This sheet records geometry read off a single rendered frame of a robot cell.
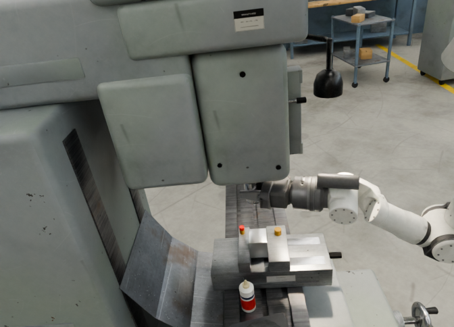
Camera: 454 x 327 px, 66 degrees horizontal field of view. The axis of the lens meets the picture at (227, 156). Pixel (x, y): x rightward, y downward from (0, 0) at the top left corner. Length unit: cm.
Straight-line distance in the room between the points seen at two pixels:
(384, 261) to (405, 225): 157
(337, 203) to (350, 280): 59
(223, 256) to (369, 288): 55
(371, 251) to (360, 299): 121
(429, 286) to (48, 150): 217
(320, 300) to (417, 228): 40
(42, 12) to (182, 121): 31
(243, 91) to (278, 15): 16
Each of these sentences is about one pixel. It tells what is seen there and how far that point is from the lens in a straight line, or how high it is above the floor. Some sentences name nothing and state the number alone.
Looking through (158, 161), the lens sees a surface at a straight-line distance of 77.
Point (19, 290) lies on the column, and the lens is 98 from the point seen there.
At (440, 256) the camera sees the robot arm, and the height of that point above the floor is 112.
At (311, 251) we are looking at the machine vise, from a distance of 111.
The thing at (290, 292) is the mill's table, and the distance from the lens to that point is 110.
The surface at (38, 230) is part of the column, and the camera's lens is 82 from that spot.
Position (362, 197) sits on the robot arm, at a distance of 96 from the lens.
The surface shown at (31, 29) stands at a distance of 76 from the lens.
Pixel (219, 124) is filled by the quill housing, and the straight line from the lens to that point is 74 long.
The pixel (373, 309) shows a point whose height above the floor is 72.
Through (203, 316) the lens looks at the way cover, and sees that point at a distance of 115.
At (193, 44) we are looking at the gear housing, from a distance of 67.
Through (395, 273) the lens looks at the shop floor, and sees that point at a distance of 246.
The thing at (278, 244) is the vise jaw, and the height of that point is 103.
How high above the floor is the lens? 178
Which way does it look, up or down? 30 degrees down
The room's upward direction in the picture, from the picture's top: 8 degrees counter-clockwise
